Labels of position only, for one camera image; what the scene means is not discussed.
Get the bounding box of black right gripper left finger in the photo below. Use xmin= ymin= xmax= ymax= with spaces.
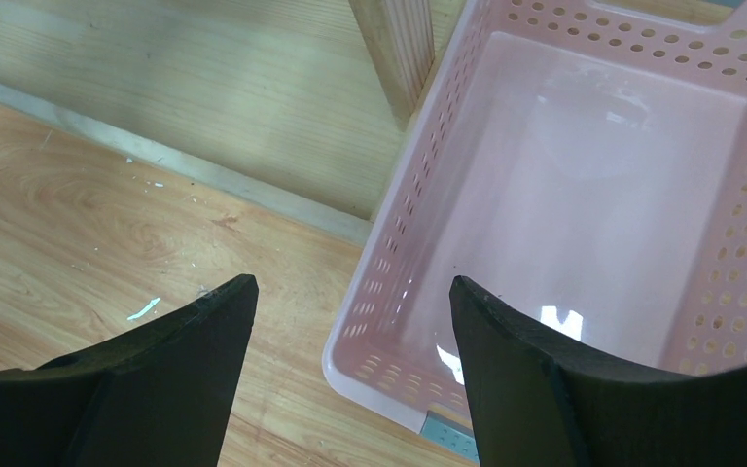
xmin=0 ymin=274 xmax=259 ymax=466

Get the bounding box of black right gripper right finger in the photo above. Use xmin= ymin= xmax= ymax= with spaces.
xmin=449 ymin=275 xmax=747 ymax=466

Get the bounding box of wooden clothes rack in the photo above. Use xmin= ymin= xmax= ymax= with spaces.
xmin=0 ymin=0 xmax=466 ymax=247

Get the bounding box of pink perforated plastic basket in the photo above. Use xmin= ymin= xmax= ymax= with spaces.
xmin=323 ymin=1 xmax=747 ymax=431

